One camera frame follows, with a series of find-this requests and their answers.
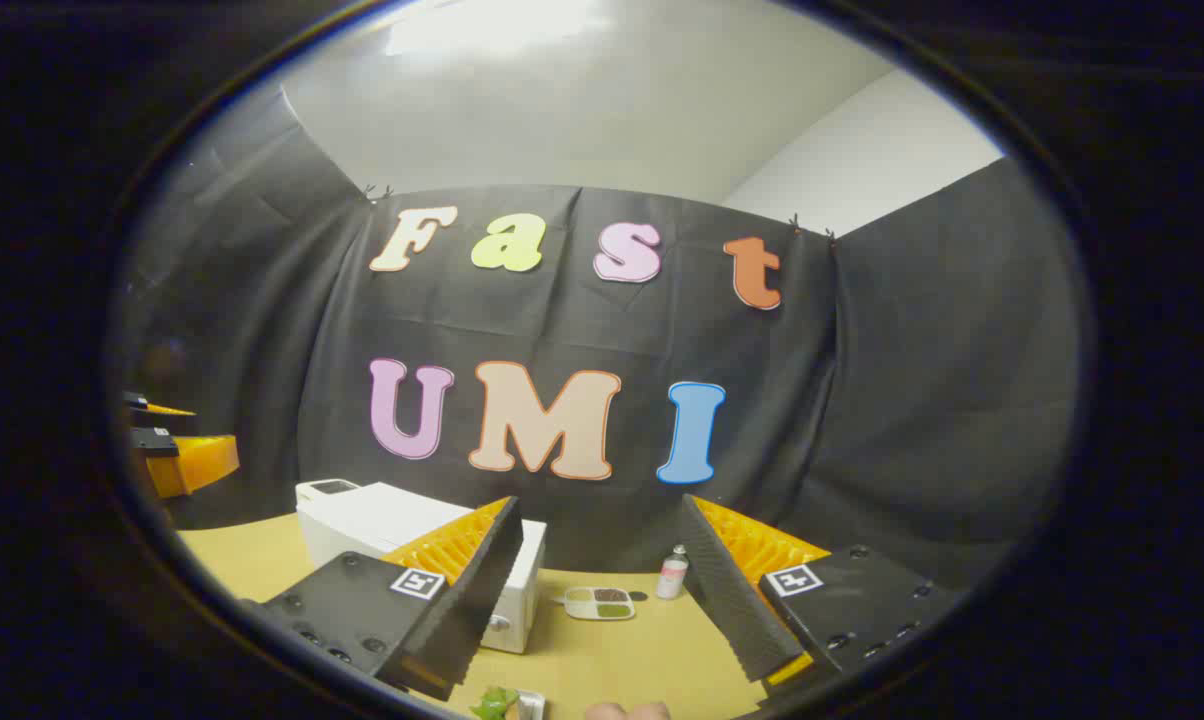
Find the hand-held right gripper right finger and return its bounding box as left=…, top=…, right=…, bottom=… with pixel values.
left=677, top=495, right=965, bottom=691

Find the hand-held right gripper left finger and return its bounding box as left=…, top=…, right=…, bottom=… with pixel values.
left=245, top=495, right=525, bottom=702

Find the sandwich with lettuce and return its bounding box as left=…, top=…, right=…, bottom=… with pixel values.
left=469, top=685, right=520, bottom=720

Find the white microwave oven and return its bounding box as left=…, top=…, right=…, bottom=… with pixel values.
left=295, top=482, right=548, bottom=656

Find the clear bottle with pink label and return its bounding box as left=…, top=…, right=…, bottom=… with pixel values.
left=657, top=545, right=690, bottom=601

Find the white divided tray of grains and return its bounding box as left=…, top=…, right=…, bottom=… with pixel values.
left=562, top=586, right=636, bottom=622

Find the white toaster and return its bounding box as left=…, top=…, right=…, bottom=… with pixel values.
left=295, top=478, right=363, bottom=511

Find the black backdrop cloth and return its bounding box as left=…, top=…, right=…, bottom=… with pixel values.
left=122, top=85, right=1081, bottom=591

